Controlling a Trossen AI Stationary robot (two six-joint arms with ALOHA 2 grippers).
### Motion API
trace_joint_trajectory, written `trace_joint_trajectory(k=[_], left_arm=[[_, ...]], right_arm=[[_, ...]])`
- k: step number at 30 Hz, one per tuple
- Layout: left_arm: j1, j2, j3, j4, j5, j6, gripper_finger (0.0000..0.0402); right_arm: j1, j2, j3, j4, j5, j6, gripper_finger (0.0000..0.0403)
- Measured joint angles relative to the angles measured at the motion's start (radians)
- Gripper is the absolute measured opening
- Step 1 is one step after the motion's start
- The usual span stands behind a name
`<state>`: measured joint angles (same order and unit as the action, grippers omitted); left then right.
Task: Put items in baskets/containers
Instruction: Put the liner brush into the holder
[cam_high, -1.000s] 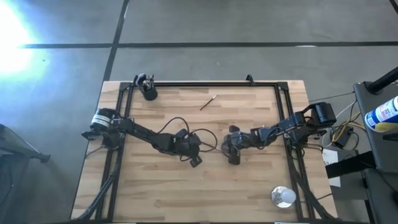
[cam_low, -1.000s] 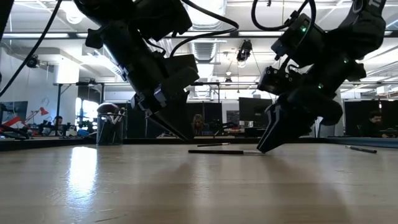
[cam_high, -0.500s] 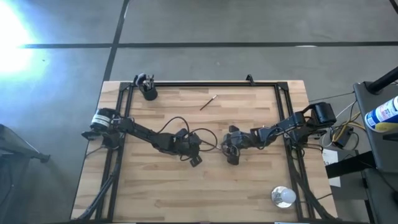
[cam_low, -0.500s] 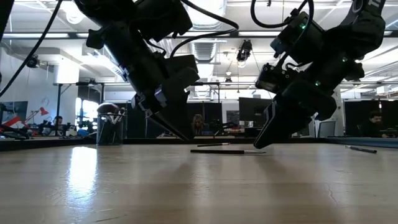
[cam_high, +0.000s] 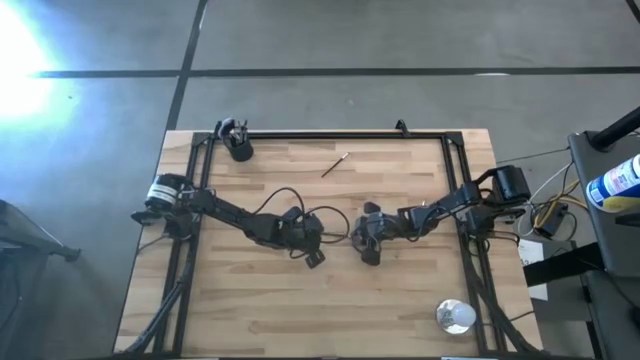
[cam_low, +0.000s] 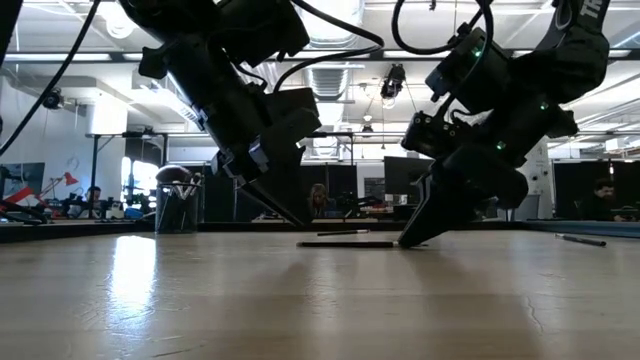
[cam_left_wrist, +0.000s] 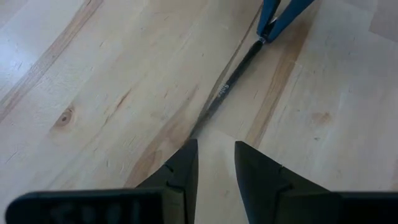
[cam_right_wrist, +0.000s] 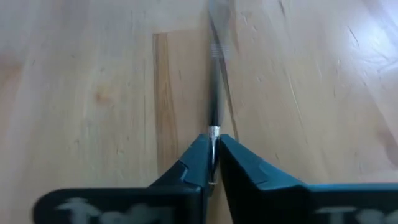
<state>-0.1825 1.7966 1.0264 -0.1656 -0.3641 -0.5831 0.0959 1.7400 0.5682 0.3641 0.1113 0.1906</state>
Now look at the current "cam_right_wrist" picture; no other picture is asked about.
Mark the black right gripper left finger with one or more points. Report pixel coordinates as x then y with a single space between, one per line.
192 168

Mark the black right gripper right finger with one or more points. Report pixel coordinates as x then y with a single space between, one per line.
248 180

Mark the black pen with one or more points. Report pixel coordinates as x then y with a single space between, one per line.
215 93

